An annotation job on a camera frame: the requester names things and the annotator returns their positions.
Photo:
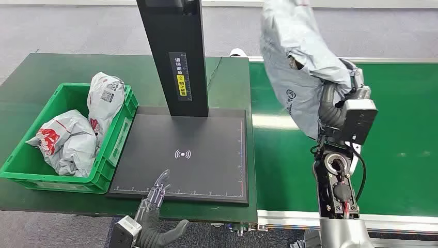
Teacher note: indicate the large grey courier package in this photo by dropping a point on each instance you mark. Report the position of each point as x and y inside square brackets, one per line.
[294, 51]

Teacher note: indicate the black inbound scanner machine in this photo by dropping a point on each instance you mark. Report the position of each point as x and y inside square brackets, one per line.
[191, 143]

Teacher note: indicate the black and yellow label sticker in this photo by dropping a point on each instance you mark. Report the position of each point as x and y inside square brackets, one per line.
[180, 75]

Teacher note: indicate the green conveyor belt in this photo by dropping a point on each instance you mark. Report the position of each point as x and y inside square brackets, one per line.
[403, 137]

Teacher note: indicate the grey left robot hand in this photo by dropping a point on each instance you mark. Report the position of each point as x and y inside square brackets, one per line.
[150, 226]

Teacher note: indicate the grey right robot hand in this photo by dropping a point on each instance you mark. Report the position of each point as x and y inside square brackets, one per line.
[330, 109]

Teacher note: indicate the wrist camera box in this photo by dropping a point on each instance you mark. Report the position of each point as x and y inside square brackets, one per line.
[359, 119]
[123, 234]

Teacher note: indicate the small white round object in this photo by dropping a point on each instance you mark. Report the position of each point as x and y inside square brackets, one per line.
[238, 52]

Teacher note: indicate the green plastic crate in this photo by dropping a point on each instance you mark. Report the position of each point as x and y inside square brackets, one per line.
[113, 150]

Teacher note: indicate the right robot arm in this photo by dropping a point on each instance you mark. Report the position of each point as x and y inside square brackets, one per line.
[342, 236]

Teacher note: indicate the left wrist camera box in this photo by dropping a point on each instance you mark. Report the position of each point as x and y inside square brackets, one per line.
[123, 234]

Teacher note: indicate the tall grey package with QR codes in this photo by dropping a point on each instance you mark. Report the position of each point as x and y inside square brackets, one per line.
[106, 102]

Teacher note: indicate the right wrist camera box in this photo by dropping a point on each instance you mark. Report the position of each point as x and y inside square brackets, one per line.
[359, 119]

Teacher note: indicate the crumpled grey package, red print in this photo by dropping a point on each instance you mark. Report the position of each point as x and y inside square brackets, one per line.
[68, 143]

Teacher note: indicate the aluminium conveyor frame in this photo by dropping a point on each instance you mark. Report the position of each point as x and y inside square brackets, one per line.
[393, 222]

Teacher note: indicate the small metal connector cluster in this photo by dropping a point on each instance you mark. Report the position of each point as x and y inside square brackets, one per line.
[244, 228]

